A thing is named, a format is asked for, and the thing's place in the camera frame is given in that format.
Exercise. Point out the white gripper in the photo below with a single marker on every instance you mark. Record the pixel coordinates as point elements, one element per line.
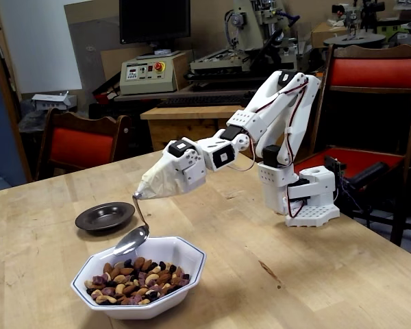
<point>188,168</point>

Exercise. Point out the bent metal spoon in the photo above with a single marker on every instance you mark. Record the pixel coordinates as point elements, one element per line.
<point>131,241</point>

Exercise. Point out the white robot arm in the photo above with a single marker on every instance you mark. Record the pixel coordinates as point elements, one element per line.
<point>277,103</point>

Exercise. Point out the dark brown small plate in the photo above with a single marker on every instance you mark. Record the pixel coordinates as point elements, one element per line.
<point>102,214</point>

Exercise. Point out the wooden workbench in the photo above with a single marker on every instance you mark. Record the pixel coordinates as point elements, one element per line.
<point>178,113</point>

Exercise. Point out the wooden chair low red backrest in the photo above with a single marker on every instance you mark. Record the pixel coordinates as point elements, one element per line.
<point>82,147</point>

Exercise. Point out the black keyboard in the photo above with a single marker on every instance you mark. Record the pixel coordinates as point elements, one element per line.
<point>198,101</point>

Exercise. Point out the mixed nuts and dried fruit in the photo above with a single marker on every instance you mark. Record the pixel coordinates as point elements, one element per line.
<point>137,279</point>

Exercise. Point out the beige control box red button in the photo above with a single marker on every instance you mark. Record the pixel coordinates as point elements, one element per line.
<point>147,79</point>

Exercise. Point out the white octagonal bowl blue rim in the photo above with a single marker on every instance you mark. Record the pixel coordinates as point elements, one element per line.
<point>137,306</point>

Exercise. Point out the white model house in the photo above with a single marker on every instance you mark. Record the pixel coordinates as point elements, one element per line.
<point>51,101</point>

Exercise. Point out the large brown board sheet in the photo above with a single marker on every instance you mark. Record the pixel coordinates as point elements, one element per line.
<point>89,41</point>

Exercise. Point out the black computer monitor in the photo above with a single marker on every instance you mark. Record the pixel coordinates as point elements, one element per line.
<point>154,20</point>

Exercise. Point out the black circuit board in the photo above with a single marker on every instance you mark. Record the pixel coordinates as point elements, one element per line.
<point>335,166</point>

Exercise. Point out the beige milling machine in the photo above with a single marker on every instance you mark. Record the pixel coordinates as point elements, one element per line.
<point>250,20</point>

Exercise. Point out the brown cardboard box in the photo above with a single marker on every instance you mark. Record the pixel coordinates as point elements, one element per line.
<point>325,34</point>

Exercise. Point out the wooden chair tall red backrest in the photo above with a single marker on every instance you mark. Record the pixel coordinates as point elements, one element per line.
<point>373,72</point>

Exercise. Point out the black round machine table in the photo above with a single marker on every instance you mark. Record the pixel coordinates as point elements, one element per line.
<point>354,40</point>

